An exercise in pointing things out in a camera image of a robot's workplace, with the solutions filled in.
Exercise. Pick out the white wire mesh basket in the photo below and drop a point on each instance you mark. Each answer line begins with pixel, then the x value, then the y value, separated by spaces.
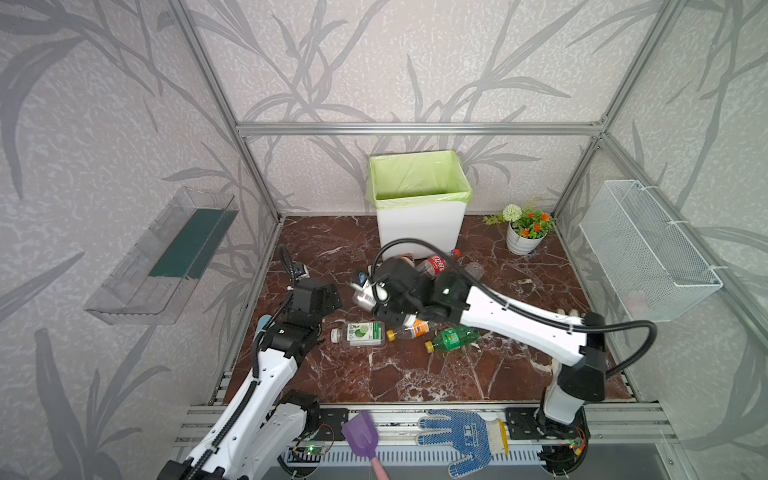
pixel 654 268

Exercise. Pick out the green circuit board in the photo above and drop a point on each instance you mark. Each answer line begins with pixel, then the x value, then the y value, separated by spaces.
pixel 309 453

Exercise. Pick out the clear unlabelled plastic bottle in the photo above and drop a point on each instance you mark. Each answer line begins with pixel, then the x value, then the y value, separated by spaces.
pixel 475 270

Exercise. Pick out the white pot flower plant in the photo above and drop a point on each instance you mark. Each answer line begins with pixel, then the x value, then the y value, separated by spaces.
pixel 526 226

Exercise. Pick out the red label cola bottle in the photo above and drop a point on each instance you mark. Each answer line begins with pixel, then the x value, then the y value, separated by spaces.
pixel 432 266

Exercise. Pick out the cream rubber glove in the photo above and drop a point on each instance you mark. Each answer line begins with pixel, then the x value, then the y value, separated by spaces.
pixel 571 313

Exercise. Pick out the purple plastic scoop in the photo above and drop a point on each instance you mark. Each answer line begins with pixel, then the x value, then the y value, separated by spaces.
pixel 361 434

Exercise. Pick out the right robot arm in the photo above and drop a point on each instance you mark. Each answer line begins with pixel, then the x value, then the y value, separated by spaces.
pixel 576 345

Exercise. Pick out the green bin liner bag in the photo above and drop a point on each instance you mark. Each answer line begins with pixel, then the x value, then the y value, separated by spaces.
pixel 416 179

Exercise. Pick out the teal plastic spatula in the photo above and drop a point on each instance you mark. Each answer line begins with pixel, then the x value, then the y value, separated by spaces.
pixel 262 324

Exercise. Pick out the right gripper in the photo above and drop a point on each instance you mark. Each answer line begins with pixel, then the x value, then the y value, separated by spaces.
pixel 380 282

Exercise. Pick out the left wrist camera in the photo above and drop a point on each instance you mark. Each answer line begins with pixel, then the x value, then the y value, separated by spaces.
pixel 300 271

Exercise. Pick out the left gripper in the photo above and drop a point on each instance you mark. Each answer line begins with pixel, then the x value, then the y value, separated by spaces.
pixel 315 295

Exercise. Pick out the green Sprite bottle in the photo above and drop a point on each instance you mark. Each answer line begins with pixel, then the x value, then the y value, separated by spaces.
pixel 452 339

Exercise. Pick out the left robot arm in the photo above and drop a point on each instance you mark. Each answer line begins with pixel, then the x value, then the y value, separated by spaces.
pixel 260 422

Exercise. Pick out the blue dotted work glove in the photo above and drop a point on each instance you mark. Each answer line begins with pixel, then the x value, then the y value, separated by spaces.
pixel 476 439

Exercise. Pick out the clear acrylic wall shelf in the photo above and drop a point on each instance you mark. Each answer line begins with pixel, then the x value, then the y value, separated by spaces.
pixel 157 277

